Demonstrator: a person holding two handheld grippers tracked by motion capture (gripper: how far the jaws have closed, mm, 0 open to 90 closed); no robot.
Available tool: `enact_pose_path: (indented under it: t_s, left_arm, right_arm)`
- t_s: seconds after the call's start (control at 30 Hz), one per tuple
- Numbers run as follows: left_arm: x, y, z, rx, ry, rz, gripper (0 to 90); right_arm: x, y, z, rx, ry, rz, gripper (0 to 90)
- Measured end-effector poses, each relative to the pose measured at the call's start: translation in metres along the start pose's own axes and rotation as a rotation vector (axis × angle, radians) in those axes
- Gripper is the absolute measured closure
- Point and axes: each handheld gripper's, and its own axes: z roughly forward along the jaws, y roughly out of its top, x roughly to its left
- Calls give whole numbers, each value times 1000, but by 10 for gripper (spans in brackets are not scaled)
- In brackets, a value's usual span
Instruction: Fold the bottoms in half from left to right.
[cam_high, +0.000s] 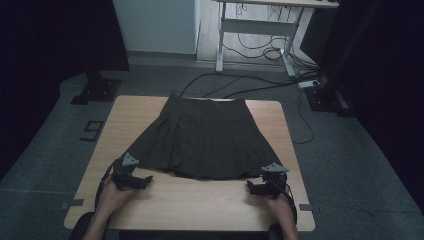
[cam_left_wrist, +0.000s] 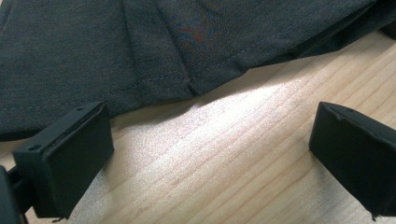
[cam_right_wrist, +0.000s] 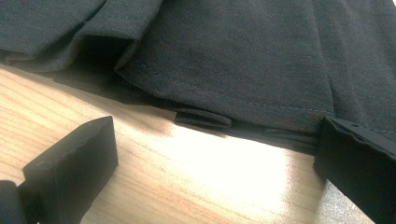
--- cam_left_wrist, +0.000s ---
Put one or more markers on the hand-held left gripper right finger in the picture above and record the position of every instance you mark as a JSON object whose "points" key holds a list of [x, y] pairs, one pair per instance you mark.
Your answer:
{"points": [[355, 155]]}

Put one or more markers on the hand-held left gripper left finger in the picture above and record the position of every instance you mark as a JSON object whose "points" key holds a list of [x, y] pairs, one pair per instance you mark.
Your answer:
{"points": [[71, 158]]}

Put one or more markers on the dark grey pleated skirt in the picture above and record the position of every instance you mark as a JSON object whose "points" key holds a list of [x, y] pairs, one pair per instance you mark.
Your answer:
{"points": [[93, 46]]}

